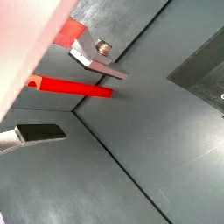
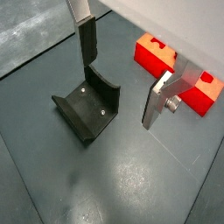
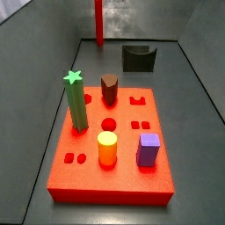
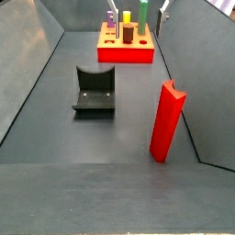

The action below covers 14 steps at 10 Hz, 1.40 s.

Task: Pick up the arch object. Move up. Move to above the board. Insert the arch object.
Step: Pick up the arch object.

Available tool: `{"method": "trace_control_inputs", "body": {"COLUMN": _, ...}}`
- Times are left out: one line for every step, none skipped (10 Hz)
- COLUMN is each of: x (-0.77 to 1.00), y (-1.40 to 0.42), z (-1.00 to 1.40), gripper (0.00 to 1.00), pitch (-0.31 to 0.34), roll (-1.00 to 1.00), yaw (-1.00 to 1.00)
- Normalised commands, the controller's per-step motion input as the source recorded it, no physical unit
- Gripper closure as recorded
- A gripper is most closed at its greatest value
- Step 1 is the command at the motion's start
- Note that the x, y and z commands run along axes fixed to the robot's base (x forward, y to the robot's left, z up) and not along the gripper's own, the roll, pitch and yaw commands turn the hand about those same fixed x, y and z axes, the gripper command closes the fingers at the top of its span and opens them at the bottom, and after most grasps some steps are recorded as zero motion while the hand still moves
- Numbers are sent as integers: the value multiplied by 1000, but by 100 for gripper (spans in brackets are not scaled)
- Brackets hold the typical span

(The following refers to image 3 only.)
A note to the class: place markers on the red arch block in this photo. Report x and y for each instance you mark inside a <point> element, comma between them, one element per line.
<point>99,21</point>

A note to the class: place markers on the red foam peg board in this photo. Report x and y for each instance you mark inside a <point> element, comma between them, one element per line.
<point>76,174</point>

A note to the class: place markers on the yellow cylinder peg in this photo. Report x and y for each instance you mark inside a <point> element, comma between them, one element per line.
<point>107,148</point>

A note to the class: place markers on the brown pentagon peg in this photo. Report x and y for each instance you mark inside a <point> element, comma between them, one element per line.
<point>109,87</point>

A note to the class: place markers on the green star peg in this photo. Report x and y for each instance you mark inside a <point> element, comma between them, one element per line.
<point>73,83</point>

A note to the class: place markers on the purple square peg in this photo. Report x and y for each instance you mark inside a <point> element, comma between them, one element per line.
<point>148,147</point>

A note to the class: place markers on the black curved holder stand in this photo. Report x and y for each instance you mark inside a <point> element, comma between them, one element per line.
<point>138,58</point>

